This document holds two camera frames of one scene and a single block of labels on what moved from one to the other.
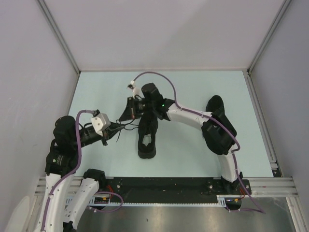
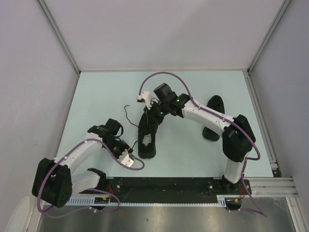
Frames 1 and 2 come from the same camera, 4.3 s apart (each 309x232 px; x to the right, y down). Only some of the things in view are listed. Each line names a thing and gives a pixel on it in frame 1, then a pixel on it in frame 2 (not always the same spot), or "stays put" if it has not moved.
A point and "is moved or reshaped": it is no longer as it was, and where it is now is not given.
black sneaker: x=215 y=103 stays put
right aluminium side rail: x=263 y=123 stays put
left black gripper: x=114 y=127 → x=125 y=146
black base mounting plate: x=166 y=190 stays put
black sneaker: x=148 y=124 stays put
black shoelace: x=125 y=124 is moved or reshaped
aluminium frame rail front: x=274 y=186 stays put
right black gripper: x=131 y=112 → x=150 y=113
